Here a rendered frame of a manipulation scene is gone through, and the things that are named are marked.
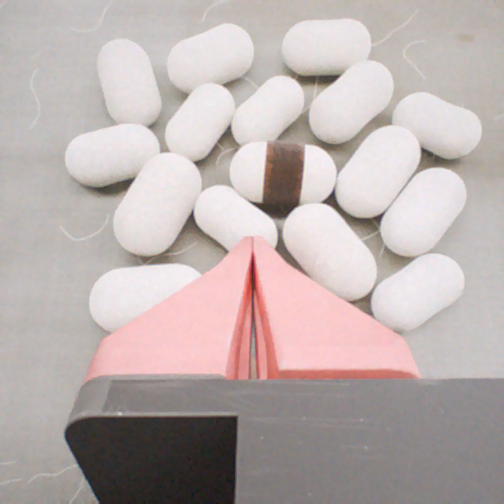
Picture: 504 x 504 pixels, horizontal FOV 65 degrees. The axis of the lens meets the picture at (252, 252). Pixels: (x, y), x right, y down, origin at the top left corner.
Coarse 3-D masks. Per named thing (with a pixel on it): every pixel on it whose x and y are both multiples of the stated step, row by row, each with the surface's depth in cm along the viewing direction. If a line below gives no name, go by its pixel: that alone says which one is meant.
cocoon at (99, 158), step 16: (112, 128) 14; (128, 128) 14; (144, 128) 14; (80, 144) 14; (96, 144) 14; (112, 144) 13; (128, 144) 14; (144, 144) 14; (80, 160) 13; (96, 160) 14; (112, 160) 14; (128, 160) 14; (144, 160) 14; (80, 176) 14; (96, 176) 14; (112, 176) 14; (128, 176) 14
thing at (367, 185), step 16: (384, 128) 14; (400, 128) 14; (368, 144) 14; (384, 144) 13; (400, 144) 13; (416, 144) 13; (352, 160) 14; (368, 160) 13; (384, 160) 13; (400, 160) 13; (416, 160) 14; (352, 176) 13; (368, 176) 13; (384, 176) 13; (400, 176) 13; (336, 192) 14; (352, 192) 13; (368, 192) 13; (384, 192) 13; (352, 208) 13; (368, 208) 13; (384, 208) 14
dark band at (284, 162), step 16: (272, 144) 13; (288, 144) 13; (304, 144) 13; (272, 160) 13; (288, 160) 13; (304, 160) 13; (272, 176) 13; (288, 176) 13; (272, 192) 13; (288, 192) 13
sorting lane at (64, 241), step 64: (0, 0) 17; (64, 0) 17; (128, 0) 17; (192, 0) 17; (256, 0) 17; (320, 0) 17; (384, 0) 17; (448, 0) 17; (0, 64) 17; (64, 64) 16; (256, 64) 16; (384, 64) 16; (448, 64) 16; (0, 128) 16; (64, 128) 16; (0, 192) 15; (64, 192) 15; (0, 256) 15; (64, 256) 15; (128, 256) 15; (192, 256) 15; (384, 256) 14; (448, 256) 14; (0, 320) 14; (64, 320) 14; (448, 320) 14; (0, 384) 13; (64, 384) 13; (0, 448) 13; (64, 448) 13
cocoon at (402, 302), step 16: (432, 256) 13; (400, 272) 13; (416, 272) 13; (432, 272) 13; (448, 272) 12; (384, 288) 13; (400, 288) 12; (416, 288) 12; (432, 288) 12; (448, 288) 12; (384, 304) 13; (400, 304) 12; (416, 304) 12; (432, 304) 12; (448, 304) 13; (384, 320) 13; (400, 320) 12; (416, 320) 12
